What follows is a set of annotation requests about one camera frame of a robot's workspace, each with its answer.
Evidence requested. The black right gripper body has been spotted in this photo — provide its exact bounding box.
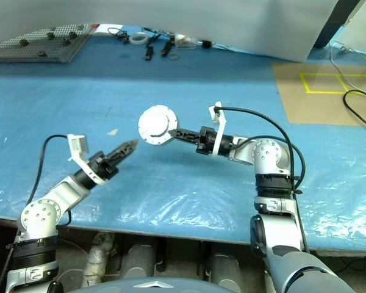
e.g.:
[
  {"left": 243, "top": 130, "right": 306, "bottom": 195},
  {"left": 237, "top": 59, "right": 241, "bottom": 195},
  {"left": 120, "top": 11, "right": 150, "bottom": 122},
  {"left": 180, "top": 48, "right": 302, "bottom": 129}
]
[{"left": 196, "top": 126, "right": 218, "bottom": 155}]

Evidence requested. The grey rounded cylinder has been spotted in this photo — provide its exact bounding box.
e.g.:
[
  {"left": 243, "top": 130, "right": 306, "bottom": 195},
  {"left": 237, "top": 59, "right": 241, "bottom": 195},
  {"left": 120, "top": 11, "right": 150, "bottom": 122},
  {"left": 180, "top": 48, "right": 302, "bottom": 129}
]
[
  {"left": 208, "top": 251, "right": 245, "bottom": 285},
  {"left": 121, "top": 243, "right": 157, "bottom": 279}
]

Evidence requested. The white backdrop board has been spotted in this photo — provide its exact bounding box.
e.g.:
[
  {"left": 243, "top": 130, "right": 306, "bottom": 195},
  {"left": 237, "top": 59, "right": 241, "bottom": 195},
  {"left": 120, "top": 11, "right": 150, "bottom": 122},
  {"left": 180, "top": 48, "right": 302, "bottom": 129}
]
[{"left": 0, "top": 0, "right": 341, "bottom": 63}]

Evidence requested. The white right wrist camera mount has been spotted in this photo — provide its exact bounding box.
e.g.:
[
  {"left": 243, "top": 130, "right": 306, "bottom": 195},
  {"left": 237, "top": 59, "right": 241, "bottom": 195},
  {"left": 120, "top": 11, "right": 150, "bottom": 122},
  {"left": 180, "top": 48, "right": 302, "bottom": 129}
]
[{"left": 207, "top": 101, "right": 228, "bottom": 158}]

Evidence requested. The blue plastic table cover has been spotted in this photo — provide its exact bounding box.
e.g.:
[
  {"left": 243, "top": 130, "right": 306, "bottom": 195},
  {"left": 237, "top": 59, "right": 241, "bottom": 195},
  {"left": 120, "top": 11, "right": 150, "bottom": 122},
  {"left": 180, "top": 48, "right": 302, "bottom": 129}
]
[{"left": 0, "top": 26, "right": 366, "bottom": 253}]

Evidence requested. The brown cardboard sheet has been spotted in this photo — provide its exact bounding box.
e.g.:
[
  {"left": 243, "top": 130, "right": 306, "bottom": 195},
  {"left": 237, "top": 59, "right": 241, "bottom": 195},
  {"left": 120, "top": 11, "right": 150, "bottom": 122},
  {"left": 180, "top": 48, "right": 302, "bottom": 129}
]
[{"left": 271, "top": 62, "right": 366, "bottom": 126}]

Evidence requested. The long black cable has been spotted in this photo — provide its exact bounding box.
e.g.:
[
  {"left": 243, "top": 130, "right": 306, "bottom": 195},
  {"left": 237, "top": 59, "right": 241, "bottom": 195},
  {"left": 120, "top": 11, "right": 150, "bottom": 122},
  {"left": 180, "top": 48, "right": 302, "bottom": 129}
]
[{"left": 342, "top": 89, "right": 366, "bottom": 132}]

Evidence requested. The grey studded pegboard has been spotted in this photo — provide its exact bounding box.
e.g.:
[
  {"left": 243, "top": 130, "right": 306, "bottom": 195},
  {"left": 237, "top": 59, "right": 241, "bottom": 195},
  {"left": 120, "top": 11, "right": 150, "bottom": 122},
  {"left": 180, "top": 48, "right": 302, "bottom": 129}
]
[{"left": 0, "top": 24, "right": 93, "bottom": 64}]

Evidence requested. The yellow tape rectangle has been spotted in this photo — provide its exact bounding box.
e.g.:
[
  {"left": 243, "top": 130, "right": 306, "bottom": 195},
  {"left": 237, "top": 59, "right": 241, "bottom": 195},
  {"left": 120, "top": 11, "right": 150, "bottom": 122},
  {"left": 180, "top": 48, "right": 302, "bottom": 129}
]
[{"left": 299, "top": 72, "right": 366, "bottom": 93}]

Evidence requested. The dark slanted post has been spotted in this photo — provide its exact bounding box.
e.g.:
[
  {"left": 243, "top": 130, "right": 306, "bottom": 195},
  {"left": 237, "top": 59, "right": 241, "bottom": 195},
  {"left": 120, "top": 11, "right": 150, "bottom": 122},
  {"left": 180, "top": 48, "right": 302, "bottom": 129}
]
[{"left": 312, "top": 0, "right": 362, "bottom": 49}]

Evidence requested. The tangled thin black wire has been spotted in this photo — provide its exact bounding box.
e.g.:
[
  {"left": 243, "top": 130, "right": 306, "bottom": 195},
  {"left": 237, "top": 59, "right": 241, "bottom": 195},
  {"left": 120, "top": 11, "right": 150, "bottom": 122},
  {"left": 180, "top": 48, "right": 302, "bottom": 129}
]
[{"left": 107, "top": 27, "right": 130, "bottom": 44}]

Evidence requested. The thin white cable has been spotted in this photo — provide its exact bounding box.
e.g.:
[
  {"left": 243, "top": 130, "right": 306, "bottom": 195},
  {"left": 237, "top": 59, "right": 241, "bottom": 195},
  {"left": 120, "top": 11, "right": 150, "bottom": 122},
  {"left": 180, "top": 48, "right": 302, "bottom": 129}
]
[{"left": 329, "top": 40, "right": 366, "bottom": 99}]

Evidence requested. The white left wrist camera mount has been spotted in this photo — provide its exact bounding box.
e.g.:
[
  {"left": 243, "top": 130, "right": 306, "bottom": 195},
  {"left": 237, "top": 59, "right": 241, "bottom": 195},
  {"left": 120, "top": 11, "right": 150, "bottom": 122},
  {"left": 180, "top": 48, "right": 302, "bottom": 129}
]
[{"left": 66, "top": 133, "right": 109, "bottom": 186}]

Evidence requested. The black clip tool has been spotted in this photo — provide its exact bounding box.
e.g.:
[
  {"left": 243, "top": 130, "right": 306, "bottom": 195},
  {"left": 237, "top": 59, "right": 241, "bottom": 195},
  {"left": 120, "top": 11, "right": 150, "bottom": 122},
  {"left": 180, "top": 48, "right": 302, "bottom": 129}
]
[
  {"left": 143, "top": 36, "right": 155, "bottom": 62},
  {"left": 160, "top": 34, "right": 176, "bottom": 57}
]

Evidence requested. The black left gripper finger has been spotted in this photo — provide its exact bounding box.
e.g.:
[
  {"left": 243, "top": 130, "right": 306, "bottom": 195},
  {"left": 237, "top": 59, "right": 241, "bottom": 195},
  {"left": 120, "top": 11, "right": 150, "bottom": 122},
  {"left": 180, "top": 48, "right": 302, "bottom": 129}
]
[
  {"left": 113, "top": 142, "right": 140, "bottom": 168},
  {"left": 108, "top": 139, "right": 140, "bottom": 160}
]

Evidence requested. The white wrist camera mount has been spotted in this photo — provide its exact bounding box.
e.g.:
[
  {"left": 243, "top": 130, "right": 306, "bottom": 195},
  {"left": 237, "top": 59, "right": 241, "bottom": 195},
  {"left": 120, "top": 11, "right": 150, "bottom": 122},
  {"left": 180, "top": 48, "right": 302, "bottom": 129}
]
[
  {"left": 66, "top": 133, "right": 109, "bottom": 186},
  {"left": 207, "top": 101, "right": 228, "bottom": 158}
]

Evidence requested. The grey robot torso with chevron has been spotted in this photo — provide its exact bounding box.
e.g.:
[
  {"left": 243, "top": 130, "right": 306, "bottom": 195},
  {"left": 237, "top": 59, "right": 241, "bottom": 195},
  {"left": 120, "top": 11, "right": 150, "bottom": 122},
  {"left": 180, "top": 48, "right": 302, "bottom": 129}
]
[{"left": 65, "top": 275, "right": 242, "bottom": 293}]

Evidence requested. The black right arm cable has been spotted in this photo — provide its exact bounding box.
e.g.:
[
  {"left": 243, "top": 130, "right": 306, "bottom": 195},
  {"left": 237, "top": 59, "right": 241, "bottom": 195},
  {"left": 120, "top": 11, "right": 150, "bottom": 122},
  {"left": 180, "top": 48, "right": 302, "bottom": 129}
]
[{"left": 213, "top": 105, "right": 310, "bottom": 253}]

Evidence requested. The white tape ring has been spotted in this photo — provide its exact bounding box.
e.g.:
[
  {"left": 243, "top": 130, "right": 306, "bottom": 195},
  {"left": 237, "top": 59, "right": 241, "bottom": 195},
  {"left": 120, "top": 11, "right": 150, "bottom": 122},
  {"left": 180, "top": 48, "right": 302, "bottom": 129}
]
[{"left": 129, "top": 32, "right": 149, "bottom": 46}]

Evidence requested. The white round motor lid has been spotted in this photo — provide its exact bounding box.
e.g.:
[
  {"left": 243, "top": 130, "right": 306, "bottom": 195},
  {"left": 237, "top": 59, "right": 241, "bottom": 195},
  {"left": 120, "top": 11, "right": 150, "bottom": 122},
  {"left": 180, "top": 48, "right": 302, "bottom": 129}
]
[{"left": 137, "top": 104, "right": 179, "bottom": 146}]

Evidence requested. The white card with red edge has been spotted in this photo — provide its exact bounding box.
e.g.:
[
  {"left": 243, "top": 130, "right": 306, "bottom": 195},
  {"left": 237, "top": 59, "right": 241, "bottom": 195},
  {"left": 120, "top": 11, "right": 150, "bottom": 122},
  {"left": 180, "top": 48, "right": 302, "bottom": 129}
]
[{"left": 88, "top": 24, "right": 111, "bottom": 36}]

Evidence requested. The clear plastic bag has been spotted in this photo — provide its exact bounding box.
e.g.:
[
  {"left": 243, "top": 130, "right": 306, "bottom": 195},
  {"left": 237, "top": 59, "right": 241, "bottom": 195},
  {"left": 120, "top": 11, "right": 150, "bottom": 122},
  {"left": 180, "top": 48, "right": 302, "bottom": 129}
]
[{"left": 174, "top": 34, "right": 199, "bottom": 48}]

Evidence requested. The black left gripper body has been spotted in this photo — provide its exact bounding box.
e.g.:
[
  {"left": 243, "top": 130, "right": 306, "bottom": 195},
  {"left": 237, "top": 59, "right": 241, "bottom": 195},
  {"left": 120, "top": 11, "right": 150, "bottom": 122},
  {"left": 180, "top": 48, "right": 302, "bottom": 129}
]
[{"left": 89, "top": 151, "right": 120, "bottom": 181}]

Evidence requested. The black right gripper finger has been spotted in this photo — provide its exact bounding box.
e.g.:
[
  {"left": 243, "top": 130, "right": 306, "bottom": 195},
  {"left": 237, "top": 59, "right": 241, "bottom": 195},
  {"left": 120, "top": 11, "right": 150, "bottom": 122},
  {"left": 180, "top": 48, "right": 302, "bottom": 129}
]
[
  {"left": 173, "top": 135, "right": 201, "bottom": 147},
  {"left": 168, "top": 128, "right": 202, "bottom": 139}
]

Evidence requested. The foil wrapped pipe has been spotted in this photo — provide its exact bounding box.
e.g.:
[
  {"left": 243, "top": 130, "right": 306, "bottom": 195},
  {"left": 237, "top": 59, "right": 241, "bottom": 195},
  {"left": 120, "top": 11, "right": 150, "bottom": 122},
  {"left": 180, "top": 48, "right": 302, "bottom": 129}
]
[{"left": 80, "top": 233, "right": 115, "bottom": 288}]

